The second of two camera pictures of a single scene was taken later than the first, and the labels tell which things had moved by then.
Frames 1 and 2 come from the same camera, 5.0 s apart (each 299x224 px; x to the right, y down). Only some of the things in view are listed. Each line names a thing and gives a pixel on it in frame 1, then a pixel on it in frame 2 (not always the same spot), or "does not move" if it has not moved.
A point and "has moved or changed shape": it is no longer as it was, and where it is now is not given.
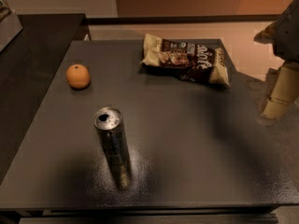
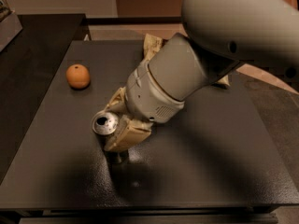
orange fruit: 78,77 does not move
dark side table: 28,66 does not move
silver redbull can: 109,122 has moved or changed shape
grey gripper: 288,35 → 146,92
